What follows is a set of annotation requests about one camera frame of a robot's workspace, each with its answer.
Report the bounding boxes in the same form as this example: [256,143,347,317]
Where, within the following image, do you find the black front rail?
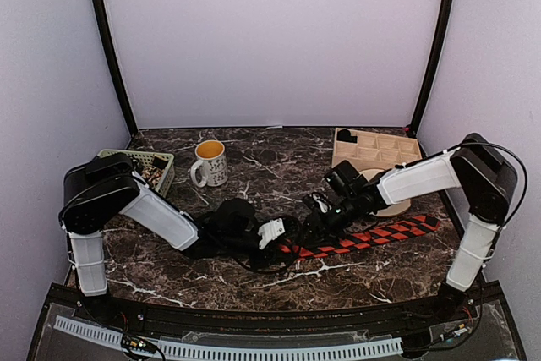
[46,282,508,339]

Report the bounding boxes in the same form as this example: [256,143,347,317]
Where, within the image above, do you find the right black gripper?
[295,194,361,249]

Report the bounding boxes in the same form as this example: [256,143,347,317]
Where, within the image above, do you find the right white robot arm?
[303,133,529,322]

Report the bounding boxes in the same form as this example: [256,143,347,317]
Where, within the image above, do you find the black frame post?
[91,0,139,137]
[406,0,453,138]

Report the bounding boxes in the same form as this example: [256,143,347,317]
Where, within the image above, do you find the green plastic basket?
[97,149,175,198]

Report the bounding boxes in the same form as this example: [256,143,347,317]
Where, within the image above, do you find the brown patterned tie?
[133,156,168,187]

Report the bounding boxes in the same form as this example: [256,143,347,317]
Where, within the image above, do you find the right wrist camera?
[309,192,331,213]

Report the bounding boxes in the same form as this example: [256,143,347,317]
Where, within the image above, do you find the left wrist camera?
[257,218,285,250]

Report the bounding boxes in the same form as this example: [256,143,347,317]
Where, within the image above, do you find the black rolled tie in box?
[336,129,358,144]

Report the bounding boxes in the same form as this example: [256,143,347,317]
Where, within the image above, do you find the white patterned mug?
[189,140,228,188]

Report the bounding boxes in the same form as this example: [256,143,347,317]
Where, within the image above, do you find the wooden compartment organizer box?
[331,128,422,172]

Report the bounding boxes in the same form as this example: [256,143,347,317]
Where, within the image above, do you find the right black frame post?
[406,0,453,138]

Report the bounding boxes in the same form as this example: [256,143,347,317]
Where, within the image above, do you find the bird pattern ceramic plate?
[358,168,413,219]

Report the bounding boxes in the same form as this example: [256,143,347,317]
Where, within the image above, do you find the white slotted cable duct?
[53,315,403,360]

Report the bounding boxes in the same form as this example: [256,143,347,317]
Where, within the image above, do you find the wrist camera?
[257,218,285,250]
[309,192,331,213]

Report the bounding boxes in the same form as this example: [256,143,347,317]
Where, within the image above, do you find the red navy striped tie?
[297,215,440,261]

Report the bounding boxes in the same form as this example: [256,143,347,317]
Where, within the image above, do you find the left black frame post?
[91,0,139,137]

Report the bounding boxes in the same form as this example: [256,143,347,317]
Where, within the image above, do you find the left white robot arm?
[58,153,301,324]

